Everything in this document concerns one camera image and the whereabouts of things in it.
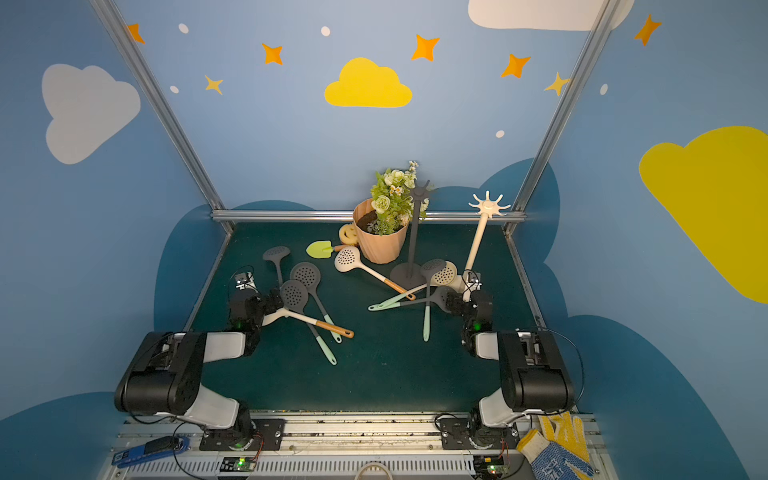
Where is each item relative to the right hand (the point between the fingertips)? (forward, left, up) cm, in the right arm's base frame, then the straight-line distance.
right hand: (471, 287), depth 95 cm
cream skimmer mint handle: (+8, +7, -5) cm, 12 cm away
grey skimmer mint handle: (+5, +55, -5) cm, 56 cm away
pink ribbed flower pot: (+12, +31, +4) cm, 34 cm away
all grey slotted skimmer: (+12, +69, -2) cm, 70 cm away
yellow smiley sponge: (+24, +44, -3) cm, 51 cm away
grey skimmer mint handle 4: (-3, +9, -3) cm, 11 cm away
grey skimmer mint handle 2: (-4, +59, -4) cm, 59 cm away
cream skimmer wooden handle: (+12, +42, -2) cm, 44 cm away
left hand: (-5, +65, +1) cm, 66 cm away
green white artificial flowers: (+19, +27, +20) cm, 38 cm away
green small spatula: (+19, +55, -7) cm, 58 cm away
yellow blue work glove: (-43, -17, -6) cm, 46 cm away
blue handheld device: (-49, +78, 0) cm, 93 cm away
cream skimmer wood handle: (-15, +62, 0) cm, 64 cm away
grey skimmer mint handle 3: (+9, +12, -3) cm, 16 cm away
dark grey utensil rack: (+7, +20, -5) cm, 22 cm away
